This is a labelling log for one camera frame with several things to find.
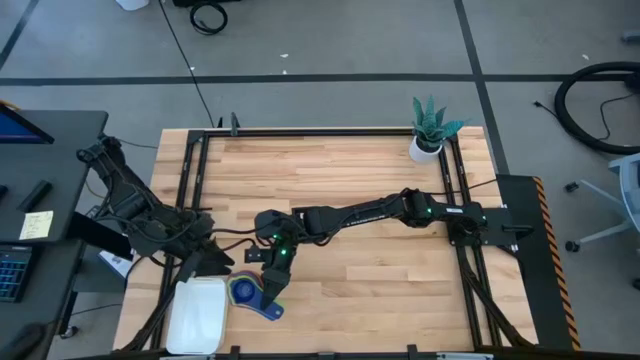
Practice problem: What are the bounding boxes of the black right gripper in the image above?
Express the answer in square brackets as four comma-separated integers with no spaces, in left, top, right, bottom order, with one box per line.
[259,238,297,312]

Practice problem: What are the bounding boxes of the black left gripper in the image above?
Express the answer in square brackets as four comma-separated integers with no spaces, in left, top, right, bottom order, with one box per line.
[167,212,237,285]

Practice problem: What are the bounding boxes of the dark blue measuring cup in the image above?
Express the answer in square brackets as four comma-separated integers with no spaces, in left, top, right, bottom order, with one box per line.
[231,277,286,323]

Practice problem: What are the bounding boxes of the white plastic basket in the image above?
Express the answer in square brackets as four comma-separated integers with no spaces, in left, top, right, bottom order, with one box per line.
[164,276,230,356]

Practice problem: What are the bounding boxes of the yellow sticky note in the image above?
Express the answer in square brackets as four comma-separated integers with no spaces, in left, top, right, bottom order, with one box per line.
[18,209,55,242]

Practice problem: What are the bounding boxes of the black desk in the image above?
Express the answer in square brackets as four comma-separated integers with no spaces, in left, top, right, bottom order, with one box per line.
[0,108,110,246]

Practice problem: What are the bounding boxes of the black remote bar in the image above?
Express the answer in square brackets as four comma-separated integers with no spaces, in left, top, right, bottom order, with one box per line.
[16,178,54,213]

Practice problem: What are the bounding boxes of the black keyboard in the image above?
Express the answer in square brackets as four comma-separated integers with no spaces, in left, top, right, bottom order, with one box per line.
[0,243,34,304]

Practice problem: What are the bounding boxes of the tablet with blue screen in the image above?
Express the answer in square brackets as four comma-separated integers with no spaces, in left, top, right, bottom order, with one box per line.
[0,101,55,146]

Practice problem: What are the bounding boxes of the snake plant in white pot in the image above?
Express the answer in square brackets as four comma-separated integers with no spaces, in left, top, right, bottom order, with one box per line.
[407,93,467,165]

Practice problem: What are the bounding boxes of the black platform with hazard stripe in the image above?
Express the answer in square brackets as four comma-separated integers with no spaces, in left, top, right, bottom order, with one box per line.
[492,173,585,352]

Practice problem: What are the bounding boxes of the light blue office chair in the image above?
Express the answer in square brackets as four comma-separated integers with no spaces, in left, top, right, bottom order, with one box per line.
[563,151,640,254]

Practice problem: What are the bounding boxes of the black table frame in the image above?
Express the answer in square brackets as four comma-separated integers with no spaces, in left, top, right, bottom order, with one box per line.
[119,112,539,360]

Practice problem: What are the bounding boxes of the coiled black cable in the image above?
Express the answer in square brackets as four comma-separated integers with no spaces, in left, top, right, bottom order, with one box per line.
[187,0,230,37]

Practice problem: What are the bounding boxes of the black hose loop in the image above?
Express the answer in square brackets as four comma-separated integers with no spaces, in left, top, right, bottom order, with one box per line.
[552,60,640,156]

